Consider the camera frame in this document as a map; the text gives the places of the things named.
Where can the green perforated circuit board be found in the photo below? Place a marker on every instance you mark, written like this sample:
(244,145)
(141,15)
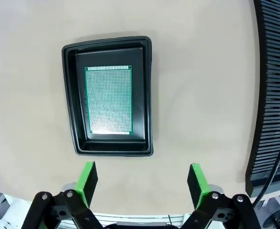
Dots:
(109,100)

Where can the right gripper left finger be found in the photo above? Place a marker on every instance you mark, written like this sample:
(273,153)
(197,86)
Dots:
(85,186)

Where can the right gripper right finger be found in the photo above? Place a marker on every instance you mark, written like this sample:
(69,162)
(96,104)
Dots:
(201,188)

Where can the black slotted board rack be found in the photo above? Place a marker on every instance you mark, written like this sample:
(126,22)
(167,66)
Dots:
(273,95)

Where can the black rectangular ESD tray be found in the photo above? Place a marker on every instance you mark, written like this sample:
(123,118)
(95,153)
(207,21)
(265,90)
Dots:
(140,95)

